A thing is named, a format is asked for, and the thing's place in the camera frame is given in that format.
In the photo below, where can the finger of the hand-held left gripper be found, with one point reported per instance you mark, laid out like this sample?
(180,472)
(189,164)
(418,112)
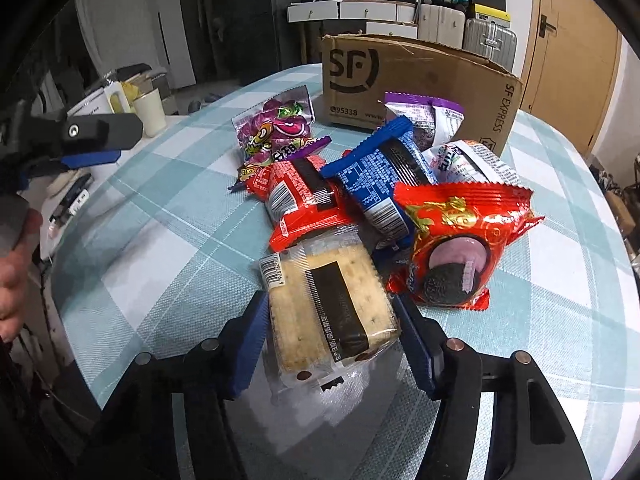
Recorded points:
(92,157)

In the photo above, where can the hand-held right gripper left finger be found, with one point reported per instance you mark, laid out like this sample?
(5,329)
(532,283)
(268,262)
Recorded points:
(247,347)

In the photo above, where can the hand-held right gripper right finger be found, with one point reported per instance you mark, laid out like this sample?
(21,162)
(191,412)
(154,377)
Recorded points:
(416,347)

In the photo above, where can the clear cracker packet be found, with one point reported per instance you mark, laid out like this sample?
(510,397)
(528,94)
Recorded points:
(300,285)

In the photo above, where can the red gold cookie packet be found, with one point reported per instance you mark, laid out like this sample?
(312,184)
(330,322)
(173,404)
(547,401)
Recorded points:
(450,220)

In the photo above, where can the red wafer packet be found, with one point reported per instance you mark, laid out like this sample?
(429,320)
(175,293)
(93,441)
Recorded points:
(320,222)

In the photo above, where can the blue snack packet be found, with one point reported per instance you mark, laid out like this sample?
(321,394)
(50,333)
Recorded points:
(365,185)

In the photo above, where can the silver white snack packet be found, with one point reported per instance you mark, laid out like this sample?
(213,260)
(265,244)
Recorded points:
(475,160)

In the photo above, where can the brown cardboard box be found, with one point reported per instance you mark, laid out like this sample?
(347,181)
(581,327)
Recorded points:
(425,80)

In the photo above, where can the person's left hand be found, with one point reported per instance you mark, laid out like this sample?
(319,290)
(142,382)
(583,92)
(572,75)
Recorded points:
(17,280)

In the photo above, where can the black pen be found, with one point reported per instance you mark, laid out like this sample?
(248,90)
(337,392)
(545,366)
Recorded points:
(72,197)

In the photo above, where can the white mug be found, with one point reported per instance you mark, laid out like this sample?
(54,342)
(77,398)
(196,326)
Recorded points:
(112,100)

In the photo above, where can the cream cup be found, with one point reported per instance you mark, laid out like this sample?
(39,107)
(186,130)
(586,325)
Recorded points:
(149,115)

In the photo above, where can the checked tablecloth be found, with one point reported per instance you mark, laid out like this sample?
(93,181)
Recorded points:
(175,220)

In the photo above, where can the purple candy bag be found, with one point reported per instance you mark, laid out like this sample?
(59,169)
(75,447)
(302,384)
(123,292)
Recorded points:
(280,125)

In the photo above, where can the purple white snack packet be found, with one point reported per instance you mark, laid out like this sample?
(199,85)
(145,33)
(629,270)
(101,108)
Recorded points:
(425,115)

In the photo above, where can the white drawer cabinet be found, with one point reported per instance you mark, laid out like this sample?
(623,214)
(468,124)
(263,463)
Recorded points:
(350,10)

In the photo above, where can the silver suitcase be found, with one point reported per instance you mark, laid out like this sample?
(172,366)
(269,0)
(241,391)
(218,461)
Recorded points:
(490,40)

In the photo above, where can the wooden door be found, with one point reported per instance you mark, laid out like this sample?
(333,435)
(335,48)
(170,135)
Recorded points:
(570,60)

